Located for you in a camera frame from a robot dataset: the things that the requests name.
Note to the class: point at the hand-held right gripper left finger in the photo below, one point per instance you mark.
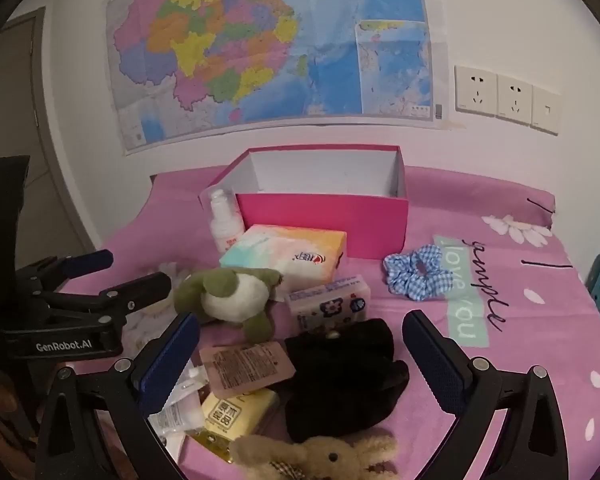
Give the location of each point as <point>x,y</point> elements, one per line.
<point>170,355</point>

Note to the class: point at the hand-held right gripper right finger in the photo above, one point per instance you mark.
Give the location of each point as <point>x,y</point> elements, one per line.
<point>435,360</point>

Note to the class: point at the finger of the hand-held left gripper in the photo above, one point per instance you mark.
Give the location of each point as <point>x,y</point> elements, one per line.
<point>140,290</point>
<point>92,260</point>

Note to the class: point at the clear plastic packet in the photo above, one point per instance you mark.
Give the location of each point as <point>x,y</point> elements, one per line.
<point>180,417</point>

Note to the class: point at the green frog plush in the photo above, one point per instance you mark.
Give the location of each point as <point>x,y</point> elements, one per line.
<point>230,300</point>

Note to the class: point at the yellow tissue pack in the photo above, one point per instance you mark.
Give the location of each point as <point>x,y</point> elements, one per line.
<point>235,412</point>

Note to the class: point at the black velvet cloth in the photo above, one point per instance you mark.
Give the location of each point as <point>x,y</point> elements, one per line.
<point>340,385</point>

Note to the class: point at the pink cardboard box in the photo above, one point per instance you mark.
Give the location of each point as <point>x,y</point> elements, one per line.
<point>320,220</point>

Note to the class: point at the small white tube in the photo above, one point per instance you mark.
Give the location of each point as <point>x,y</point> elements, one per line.
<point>192,382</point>

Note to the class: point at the pink sachet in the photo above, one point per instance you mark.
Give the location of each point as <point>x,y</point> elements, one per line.
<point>245,367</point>

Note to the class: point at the pink printed bed sheet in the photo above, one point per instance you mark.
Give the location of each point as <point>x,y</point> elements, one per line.
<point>530,360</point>

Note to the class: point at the blue gingham scrunchie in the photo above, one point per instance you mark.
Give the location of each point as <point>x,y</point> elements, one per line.
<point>397,272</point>

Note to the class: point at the white pump bottle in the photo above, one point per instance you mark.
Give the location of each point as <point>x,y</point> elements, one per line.
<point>225,225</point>

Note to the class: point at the purple patterned tissue pack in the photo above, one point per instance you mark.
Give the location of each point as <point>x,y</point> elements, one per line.
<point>325,305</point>

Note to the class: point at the pastel tissue pack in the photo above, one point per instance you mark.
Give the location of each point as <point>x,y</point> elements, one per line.
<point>290,255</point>

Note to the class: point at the grey door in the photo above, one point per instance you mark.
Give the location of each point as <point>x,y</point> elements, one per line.
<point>10,110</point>

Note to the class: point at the colourful wall map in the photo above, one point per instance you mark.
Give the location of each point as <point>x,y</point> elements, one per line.
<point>230,60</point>

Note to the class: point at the white wall socket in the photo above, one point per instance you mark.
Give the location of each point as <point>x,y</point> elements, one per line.
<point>476,90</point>
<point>515,99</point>

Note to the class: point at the white wall switch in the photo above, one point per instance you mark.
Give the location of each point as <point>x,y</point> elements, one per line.
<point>546,110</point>

